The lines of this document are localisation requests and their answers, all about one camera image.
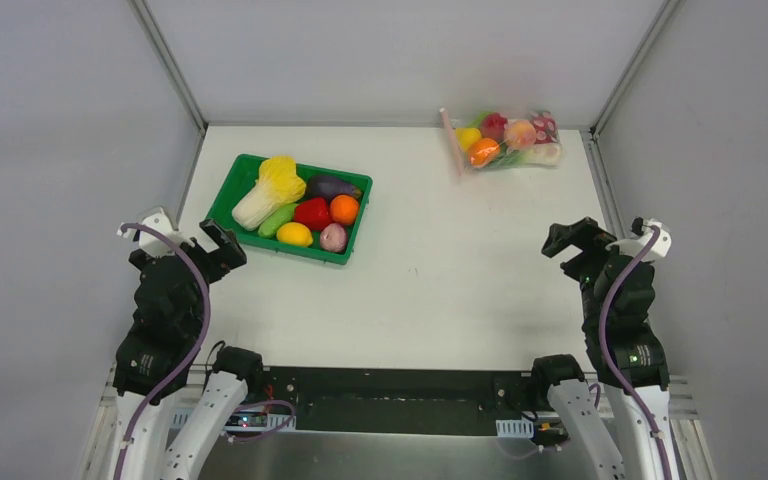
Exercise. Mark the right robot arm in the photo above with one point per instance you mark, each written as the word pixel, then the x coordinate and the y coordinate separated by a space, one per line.
pixel 616 282

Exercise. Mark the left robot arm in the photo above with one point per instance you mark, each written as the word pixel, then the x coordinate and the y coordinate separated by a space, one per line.
pixel 152 364

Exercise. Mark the fake orange in tray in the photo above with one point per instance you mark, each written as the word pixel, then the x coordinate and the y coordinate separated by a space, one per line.
pixel 344 209

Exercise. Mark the fake peach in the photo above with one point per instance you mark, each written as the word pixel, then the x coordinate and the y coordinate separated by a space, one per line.
pixel 520 135

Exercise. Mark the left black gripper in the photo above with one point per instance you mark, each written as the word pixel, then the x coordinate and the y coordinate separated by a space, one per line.
pixel 200 256

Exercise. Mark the fake pink onion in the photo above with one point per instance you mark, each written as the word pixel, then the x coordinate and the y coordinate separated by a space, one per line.
pixel 333 238

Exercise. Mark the fake purple eggplant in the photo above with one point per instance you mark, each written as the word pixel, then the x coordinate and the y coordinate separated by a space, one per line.
pixel 328 187

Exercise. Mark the green plastic tray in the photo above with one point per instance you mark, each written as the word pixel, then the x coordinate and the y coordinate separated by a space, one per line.
pixel 242 178

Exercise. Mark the fake green cucumber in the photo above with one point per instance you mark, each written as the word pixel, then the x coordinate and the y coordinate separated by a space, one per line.
pixel 281 216

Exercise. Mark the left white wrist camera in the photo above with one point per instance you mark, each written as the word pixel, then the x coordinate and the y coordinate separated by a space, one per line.
pixel 156 233

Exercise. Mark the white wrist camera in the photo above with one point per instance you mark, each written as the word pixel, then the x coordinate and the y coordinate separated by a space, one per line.
pixel 651 241
pixel 156 233

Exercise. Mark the aluminium frame rail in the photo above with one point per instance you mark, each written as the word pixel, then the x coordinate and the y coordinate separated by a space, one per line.
pixel 163 52

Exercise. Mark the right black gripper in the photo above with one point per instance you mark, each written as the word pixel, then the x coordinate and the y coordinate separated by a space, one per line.
pixel 586 251

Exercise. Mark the fake yellow lemon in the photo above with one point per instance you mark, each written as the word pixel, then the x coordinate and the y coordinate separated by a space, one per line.
pixel 295 234

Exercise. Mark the fake red bell pepper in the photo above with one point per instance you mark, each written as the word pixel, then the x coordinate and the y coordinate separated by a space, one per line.
pixel 313 213

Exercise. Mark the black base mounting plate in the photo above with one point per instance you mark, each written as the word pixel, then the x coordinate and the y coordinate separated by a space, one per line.
pixel 398 401

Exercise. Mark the clear zip top bag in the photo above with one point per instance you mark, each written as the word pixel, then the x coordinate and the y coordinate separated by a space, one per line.
pixel 547 152

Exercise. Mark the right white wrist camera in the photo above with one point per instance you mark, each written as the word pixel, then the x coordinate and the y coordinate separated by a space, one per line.
pixel 651 241

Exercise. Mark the fake napa cabbage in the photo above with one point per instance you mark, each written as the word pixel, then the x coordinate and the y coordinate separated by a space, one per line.
pixel 277 184

